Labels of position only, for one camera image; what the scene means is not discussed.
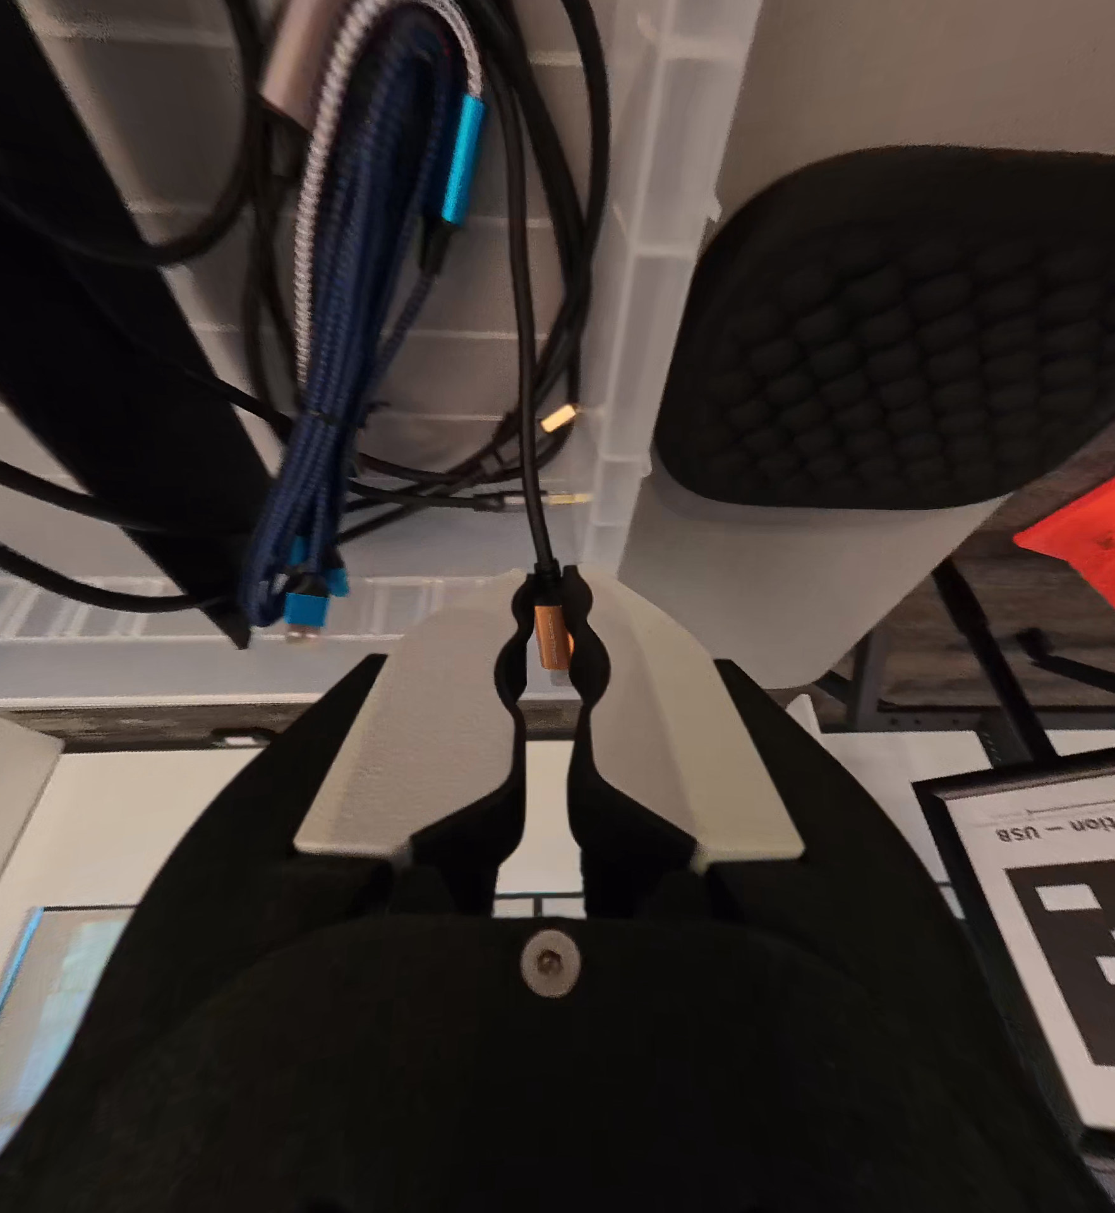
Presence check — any orange plug usb cable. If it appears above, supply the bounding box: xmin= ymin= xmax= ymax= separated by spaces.
xmin=493 ymin=56 xmax=587 ymax=683

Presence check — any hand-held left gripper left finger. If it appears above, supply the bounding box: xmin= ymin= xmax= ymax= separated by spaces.
xmin=294 ymin=574 xmax=537 ymax=869

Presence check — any clear plastic bin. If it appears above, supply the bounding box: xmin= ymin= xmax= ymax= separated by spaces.
xmin=0 ymin=0 xmax=767 ymax=705

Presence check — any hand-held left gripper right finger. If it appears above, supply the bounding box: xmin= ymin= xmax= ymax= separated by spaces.
xmin=568 ymin=569 xmax=810 ymax=873

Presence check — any black framed sign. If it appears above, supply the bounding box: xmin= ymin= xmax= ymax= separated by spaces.
xmin=915 ymin=748 xmax=1115 ymax=1142

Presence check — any blue braided usb cable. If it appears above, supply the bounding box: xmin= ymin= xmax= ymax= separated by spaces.
xmin=237 ymin=0 xmax=493 ymax=635

